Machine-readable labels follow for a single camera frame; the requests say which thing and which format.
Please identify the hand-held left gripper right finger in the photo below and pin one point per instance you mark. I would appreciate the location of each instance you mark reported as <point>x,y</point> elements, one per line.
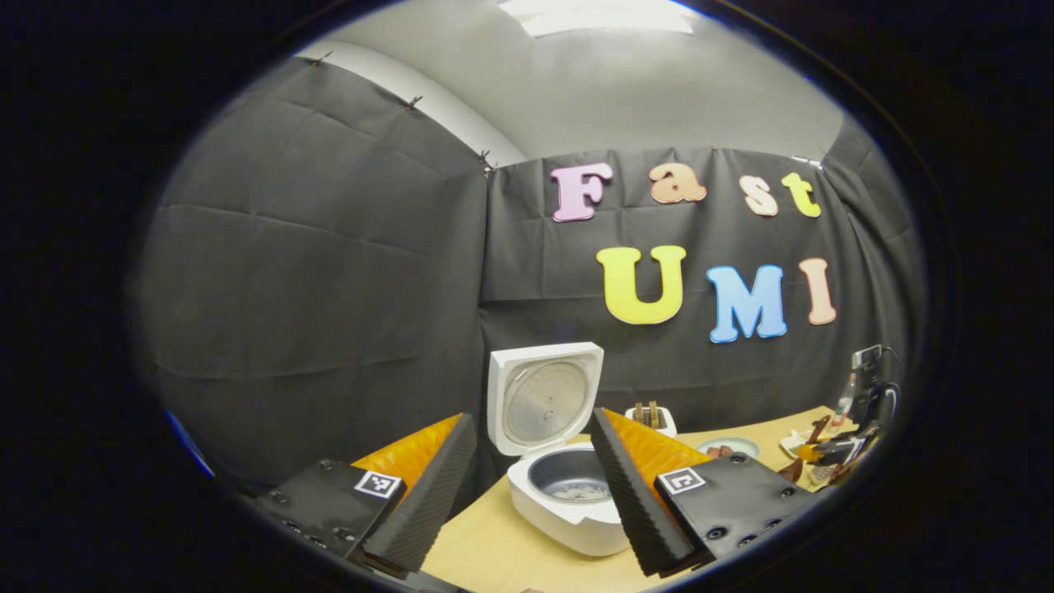
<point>630,502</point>

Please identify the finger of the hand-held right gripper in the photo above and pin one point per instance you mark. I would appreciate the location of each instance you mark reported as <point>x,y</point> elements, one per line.
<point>832,451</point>

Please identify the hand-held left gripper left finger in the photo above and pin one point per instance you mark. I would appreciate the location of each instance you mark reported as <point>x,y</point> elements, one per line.
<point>436,502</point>

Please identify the brown wooden spoon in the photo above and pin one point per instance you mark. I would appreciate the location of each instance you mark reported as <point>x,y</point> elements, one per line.
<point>790,471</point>

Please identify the white rice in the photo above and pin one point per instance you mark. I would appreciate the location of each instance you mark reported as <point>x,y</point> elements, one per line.
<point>580,492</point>

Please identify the white rice cooker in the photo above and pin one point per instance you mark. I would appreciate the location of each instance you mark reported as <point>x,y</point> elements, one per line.
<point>543,395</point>

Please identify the clear plastic bottle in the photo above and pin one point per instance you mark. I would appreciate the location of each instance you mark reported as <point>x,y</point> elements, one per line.
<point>844,403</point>

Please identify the white divided sauce dish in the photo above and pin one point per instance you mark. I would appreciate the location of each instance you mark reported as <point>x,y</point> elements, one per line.
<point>792,445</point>

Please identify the white toaster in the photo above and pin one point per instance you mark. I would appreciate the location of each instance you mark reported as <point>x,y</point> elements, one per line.
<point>665,427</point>

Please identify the pale green plate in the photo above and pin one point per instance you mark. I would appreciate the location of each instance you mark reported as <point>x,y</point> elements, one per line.
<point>741,445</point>

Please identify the black backdrop cloth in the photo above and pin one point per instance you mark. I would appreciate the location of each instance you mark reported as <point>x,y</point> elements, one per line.
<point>313,272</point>

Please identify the ceiling light panel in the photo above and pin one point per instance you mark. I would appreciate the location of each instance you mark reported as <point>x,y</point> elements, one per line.
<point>601,15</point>

